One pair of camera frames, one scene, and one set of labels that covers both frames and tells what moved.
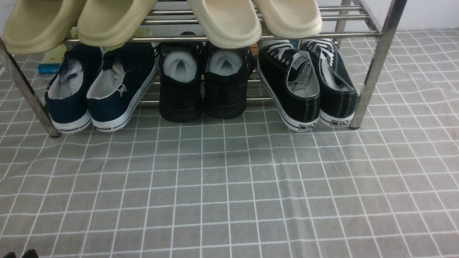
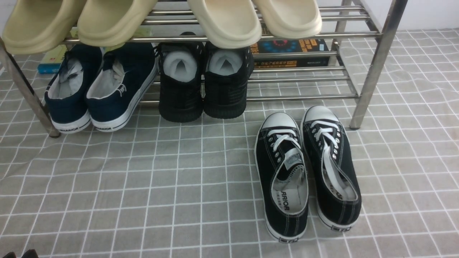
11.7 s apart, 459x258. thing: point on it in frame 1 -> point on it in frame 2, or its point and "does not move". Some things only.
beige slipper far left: x=34 y=27 does not move
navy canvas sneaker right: x=127 y=74 does not move
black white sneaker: x=338 y=92 -> x=336 y=180
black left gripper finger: x=30 y=253 does not move
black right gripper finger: x=10 y=254 does not move
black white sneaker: x=291 y=75 -> x=282 y=171
